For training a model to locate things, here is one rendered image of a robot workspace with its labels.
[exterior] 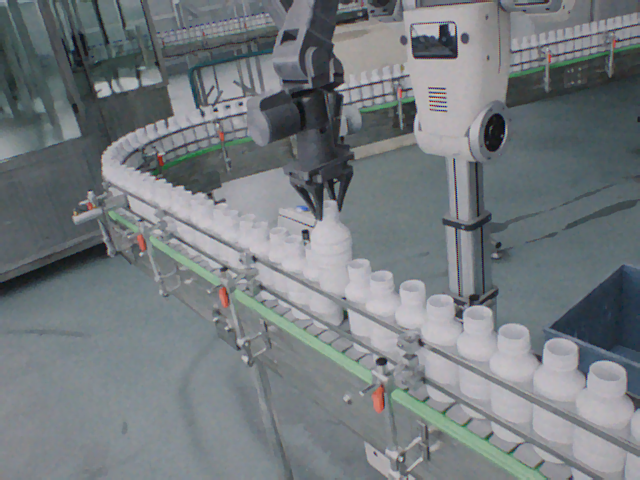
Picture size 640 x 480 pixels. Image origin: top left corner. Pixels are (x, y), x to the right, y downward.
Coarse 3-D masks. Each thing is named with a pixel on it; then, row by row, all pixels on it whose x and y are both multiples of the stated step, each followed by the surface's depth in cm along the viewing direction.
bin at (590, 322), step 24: (624, 264) 117; (600, 288) 113; (624, 288) 120; (576, 312) 108; (600, 312) 116; (624, 312) 122; (552, 336) 101; (576, 336) 111; (600, 336) 119; (624, 336) 124; (600, 360) 95; (624, 360) 91
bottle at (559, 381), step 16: (544, 352) 65; (560, 352) 66; (576, 352) 63; (544, 368) 66; (560, 368) 63; (576, 368) 64; (544, 384) 65; (560, 384) 64; (576, 384) 64; (560, 400) 64; (544, 416) 66; (544, 432) 67; (560, 432) 66; (560, 448) 67
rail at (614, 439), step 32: (128, 192) 166; (192, 224) 133; (256, 256) 111; (320, 288) 96; (320, 320) 100; (384, 320) 84; (448, 352) 75; (512, 384) 67; (576, 416) 61; (544, 448) 67
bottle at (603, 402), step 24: (600, 384) 59; (624, 384) 58; (576, 408) 62; (600, 408) 59; (624, 408) 59; (576, 432) 63; (624, 432) 60; (576, 456) 64; (600, 456) 61; (624, 456) 61
